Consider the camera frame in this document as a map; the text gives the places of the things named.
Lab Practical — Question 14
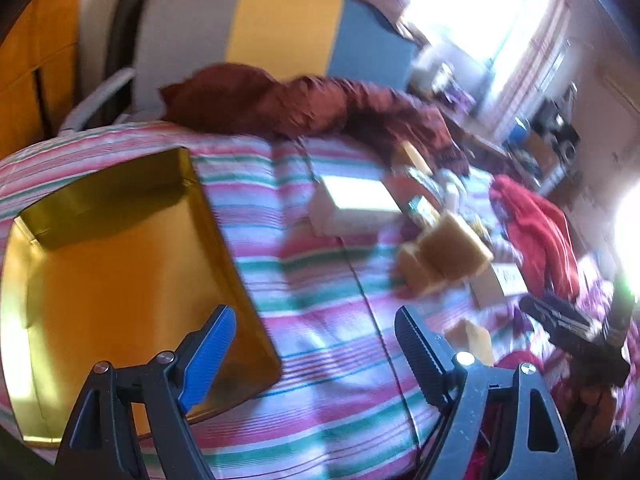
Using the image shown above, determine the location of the yellow sponge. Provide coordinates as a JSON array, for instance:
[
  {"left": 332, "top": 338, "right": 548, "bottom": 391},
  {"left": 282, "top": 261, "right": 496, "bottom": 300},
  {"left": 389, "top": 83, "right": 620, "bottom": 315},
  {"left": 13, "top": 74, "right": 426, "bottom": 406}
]
[{"left": 395, "top": 141, "right": 432, "bottom": 173}]

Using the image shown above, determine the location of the black stereo device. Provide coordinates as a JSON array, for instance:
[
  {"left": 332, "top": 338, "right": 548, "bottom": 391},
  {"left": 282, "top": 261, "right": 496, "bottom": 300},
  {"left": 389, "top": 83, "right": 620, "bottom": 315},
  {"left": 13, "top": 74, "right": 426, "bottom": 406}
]
[{"left": 532, "top": 100, "right": 581, "bottom": 161}]

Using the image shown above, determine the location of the orange wooden wardrobe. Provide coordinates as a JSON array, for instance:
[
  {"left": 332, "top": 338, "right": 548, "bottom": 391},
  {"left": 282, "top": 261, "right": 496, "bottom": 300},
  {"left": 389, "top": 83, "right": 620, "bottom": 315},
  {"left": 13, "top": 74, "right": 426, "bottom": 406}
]
[{"left": 0, "top": 0, "right": 86, "bottom": 161}]

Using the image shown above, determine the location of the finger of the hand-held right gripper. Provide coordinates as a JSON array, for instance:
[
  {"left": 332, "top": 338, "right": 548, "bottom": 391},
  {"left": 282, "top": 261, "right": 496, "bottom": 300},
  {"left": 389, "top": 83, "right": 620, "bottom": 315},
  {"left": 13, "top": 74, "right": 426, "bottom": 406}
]
[{"left": 520, "top": 294, "right": 598, "bottom": 338}]

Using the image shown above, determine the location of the large white carton box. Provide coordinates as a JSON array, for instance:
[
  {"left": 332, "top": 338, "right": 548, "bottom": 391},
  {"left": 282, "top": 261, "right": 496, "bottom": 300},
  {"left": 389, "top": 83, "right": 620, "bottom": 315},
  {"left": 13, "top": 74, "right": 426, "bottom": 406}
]
[{"left": 307, "top": 174, "right": 405, "bottom": 237}]

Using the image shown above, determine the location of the clear snack packet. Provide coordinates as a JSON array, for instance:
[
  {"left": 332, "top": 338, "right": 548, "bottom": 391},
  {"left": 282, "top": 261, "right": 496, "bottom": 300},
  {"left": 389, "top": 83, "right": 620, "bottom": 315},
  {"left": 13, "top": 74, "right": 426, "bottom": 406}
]
[{"left": 406, "top": 166, "right": 441, "bottom": 192}]

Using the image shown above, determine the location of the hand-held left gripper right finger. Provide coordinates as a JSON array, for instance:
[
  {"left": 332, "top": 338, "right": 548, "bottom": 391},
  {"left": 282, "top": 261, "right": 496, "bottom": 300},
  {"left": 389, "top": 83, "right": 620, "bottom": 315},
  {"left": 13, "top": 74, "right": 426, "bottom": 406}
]
[{"left": 394, "top": 305, "right": 581, "bottom": 480}]

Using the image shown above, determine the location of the grey yellow blue chair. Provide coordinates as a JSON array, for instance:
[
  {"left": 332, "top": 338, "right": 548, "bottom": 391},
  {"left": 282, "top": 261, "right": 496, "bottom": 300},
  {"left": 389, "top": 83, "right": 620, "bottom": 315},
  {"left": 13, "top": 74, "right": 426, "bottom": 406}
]
[{"left": 59, "top": 0, "right": 421, "bottom": 133}]

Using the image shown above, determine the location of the maroon jacket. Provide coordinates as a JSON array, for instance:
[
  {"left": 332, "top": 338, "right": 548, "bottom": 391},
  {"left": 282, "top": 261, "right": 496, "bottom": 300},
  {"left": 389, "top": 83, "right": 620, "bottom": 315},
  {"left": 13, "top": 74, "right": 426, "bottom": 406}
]
[{"left": 159, "top": 62, "right": 471, "bottom": 173}]

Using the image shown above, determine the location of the striped blanket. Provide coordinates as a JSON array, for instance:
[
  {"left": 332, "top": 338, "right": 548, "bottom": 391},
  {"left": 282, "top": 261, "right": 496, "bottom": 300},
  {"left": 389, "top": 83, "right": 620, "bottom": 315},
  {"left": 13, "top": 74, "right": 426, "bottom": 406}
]
[{"left": 0, "top": 121, "right": 626, "bottom": 480}]

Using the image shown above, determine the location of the small white carton box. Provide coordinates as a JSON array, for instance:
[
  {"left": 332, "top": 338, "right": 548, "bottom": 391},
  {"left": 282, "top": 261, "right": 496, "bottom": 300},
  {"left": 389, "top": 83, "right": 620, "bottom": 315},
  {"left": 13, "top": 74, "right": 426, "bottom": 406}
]
[{"left": 470, "top": 261, "right": 530, "bottom": 309}]

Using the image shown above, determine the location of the wooden desk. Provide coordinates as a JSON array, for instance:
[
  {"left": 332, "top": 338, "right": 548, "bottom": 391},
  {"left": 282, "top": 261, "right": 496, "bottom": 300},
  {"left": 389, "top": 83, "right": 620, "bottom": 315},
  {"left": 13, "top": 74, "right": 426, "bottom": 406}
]
[{"left": 440, "top": 105, "right": 516, "bottom": 161}]

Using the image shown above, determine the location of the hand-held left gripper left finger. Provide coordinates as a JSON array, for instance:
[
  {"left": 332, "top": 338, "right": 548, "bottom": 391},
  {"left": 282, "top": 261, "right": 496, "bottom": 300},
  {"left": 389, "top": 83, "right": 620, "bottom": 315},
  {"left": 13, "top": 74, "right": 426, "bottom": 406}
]
[{"left": 54, "top": 304, "right": 237, "bottom": 480}]

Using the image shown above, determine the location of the red fleece cloth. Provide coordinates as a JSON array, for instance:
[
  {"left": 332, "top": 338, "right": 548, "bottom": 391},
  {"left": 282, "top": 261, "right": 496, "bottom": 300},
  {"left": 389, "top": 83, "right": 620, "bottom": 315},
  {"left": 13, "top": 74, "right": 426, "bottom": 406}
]
[{"left": 489, "top": 175, "right": 582, "bottom": 298}]

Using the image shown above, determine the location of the white boxes stack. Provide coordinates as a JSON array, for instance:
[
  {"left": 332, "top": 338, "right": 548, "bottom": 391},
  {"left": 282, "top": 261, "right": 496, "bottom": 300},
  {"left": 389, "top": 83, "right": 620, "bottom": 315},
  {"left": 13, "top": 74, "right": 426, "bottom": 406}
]
[{"left": 415, "top": 45, "right": 461, "bottom": 86}]

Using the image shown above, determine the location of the gold tin box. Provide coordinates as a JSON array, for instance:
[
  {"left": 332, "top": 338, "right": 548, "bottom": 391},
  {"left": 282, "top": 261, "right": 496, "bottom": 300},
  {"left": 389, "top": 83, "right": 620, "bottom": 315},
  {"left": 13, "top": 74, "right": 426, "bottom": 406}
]
[{"left": 0, "top": 147, "right": 282, "bottom": 448}]

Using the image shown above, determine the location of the orange packet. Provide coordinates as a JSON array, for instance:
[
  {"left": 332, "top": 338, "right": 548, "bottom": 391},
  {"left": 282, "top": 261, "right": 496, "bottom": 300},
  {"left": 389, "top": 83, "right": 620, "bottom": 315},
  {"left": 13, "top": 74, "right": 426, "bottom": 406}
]
[{"left": 387, "top": 172, "right": 426, "bottom": 206}]

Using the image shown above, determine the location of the dark red clothing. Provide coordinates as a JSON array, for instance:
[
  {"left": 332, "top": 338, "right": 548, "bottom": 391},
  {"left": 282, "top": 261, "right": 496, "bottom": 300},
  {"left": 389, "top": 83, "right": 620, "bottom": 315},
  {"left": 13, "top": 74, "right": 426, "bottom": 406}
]
[{"left": 492, "top": 347, "right": 551, "bottom": 381}]

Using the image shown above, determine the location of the black upright panel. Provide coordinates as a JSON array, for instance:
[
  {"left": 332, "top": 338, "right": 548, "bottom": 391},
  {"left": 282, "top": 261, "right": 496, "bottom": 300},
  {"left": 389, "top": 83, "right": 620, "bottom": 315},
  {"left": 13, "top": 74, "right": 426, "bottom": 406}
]
[{"left": 105, "top": 0, "right": 162, "bottom": 116}]

